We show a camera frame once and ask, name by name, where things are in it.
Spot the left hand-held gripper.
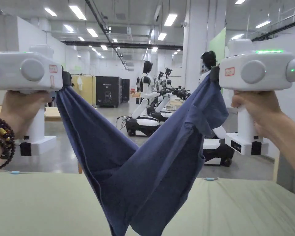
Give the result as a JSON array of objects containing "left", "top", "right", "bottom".
[{"left": 0, "top": 45, "right": 73, "bottom": 157}]

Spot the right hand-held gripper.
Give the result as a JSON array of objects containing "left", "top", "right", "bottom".
[{"left": 210, "top": 38, "right": 295, "bottom": 156}]

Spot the dark blue shirt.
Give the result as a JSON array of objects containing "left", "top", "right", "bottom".
[{"left": 55, "top": 72, "right": 230, "bottom": 236}]

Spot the person's left forearm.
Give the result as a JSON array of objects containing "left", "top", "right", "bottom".
[{"left": 0, "top": 110, "right": 17, "bottom": 177}]

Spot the person's right forearm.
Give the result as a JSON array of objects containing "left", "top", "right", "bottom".
[{"left": 258, "top": 115, "right": 295, "bottom": 198}]

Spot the person's right hand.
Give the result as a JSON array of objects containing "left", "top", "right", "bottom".
[{"left": 230, "top": 90, "right": 285, "bottom": 138}]

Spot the person's left hand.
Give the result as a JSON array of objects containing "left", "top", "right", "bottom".
[{"left": 0, "top": 90, "right": 53, "bottom": 140}]

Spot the light wooden table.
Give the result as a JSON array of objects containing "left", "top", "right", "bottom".
[{"left": 44, "top": 107, "right": 62, "bottom": 122}]

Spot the large black crate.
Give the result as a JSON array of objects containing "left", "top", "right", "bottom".
[{"left": 95, "top": 76, "right": 130, "bottom": 108}]

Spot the row of humanoid robots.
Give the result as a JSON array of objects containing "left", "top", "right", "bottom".
[{"left": 150, "top": 67, "right": 191, "bottom": 121}]

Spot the bed with pale green sheet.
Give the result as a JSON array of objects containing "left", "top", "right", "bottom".
[{"left": 0, "top": 171, "right": 295, "bottom": 236}]

